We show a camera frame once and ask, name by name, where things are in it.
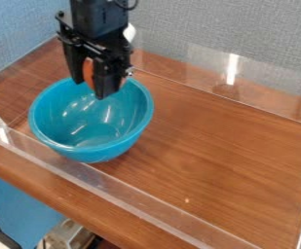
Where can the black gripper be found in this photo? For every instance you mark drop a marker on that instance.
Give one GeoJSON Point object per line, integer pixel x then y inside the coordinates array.
{"type": "Point", "coordinates": [90, 31]}

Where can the brown and white toy mushroom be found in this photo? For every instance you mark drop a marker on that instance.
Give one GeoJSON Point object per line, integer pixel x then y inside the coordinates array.
{"type": "Point", "coordinates": [87, 66]}

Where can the blue bowl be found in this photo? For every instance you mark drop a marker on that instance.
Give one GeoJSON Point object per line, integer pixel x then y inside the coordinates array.
{"type": "Point", "coordinates": [85, 128]}

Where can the clear acrylic front barrier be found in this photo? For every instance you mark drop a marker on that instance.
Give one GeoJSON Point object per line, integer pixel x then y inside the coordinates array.
{"type": "Point", "coordinates": [107, 205]}

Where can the clear acrylic barrier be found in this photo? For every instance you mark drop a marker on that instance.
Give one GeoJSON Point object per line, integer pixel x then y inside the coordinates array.
{"type": "Point", "coordinates": [229, 75]}
{"type": "Point", "coordinates": [107, 205]}

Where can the clear acrylic back barrier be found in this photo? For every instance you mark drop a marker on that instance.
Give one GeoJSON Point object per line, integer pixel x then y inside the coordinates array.
{"type": "Point", "coordinates": [229, 75]}

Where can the white box under table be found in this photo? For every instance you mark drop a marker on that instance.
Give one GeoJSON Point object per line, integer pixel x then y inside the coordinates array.
{"type": "Point", "coordinates": [67, 235]}

